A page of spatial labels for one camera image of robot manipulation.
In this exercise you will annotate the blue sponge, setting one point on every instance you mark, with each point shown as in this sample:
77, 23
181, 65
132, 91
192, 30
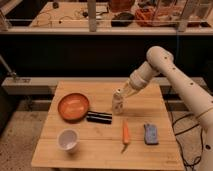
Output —
150, 135

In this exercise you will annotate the white cup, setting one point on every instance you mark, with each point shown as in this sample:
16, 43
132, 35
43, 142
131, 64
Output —
67, 140

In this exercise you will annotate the orange tool case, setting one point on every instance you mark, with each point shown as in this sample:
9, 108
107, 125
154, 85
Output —
156, 17

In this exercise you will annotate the orange carrot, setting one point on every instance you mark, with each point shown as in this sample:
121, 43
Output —
125, 135

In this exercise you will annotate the wooden upright post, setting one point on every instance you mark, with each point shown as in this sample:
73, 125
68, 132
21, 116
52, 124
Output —
91, 5

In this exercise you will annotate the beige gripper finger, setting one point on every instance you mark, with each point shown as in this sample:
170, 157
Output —
129, 92
127, 84

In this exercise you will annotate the black bowl on bench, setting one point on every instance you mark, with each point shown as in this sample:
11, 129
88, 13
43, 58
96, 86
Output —
123, 19

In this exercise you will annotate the metal clamp stand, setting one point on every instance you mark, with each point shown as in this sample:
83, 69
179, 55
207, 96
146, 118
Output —
12, 73

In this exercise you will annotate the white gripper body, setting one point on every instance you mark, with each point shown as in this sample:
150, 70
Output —
141, 77

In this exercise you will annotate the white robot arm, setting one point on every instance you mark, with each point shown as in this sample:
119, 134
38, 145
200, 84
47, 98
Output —
199, 101

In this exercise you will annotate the orange frying pan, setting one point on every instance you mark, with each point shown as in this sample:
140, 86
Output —
75, 107

